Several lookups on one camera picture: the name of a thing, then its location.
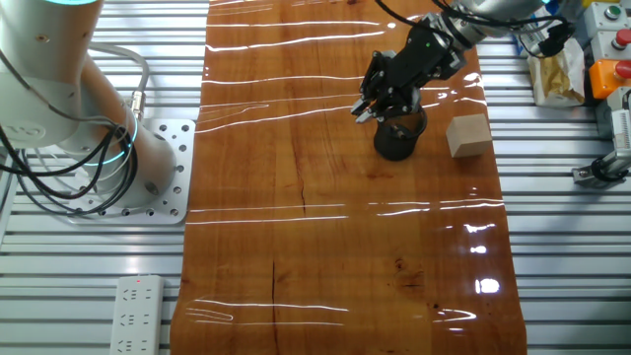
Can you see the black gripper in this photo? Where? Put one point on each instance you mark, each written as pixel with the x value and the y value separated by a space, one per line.
pixel 419 56

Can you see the clear black gel pen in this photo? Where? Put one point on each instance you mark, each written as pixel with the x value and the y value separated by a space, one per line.
pixel 400 131

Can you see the black mesh pen holder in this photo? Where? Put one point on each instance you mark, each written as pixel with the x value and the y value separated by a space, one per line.
pixel 394 150

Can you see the light wooden block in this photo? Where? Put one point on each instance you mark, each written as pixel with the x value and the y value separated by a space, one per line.
pixel 468 138

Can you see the wood grain table mat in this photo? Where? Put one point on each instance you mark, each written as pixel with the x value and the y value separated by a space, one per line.
pixel 320 246

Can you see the white paper bag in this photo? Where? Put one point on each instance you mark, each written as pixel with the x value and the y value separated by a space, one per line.
pixel 557 79

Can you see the orange box with red button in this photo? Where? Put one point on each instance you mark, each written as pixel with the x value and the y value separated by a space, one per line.
pixel 609 79

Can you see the silver robot mounting plate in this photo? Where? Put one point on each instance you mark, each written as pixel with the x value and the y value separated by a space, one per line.
pixel 172 163

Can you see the grey box with red button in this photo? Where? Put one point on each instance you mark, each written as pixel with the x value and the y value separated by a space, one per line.
pixel 611 44

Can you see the grey control device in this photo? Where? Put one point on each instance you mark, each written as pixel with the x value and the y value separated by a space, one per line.
pixel 618 118

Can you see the grey box with green button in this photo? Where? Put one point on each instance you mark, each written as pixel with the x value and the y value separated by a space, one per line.
pixel 609 17

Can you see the white power strip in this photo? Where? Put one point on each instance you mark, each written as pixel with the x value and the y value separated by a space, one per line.
pixel 137 315

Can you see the silver metal bracket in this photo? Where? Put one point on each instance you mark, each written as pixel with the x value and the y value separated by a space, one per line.
pixel 604 170

